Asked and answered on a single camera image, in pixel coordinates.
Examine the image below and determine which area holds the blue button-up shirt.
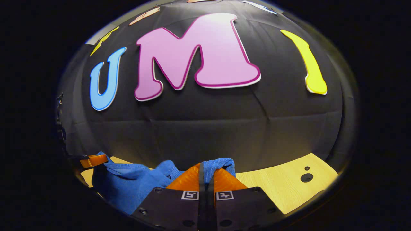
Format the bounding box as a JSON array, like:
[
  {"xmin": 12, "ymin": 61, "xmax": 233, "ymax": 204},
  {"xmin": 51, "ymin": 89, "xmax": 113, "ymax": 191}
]
[{"xmin": 92, "ymin": 151, "xmax": 236, "ymax": 215}]

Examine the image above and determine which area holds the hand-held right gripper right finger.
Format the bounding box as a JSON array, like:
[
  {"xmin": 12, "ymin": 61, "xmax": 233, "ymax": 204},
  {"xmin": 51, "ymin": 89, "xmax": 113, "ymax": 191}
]
[{"xmin": 205, "ymin": 167, "xmax": 286, "ymax": 231}]

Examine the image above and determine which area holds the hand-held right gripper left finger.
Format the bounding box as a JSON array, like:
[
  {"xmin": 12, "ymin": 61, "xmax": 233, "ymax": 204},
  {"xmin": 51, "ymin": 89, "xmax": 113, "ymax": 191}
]
[{"xmin": 132, "ymin": 163, "xmax": 205, "ymax": 231}]

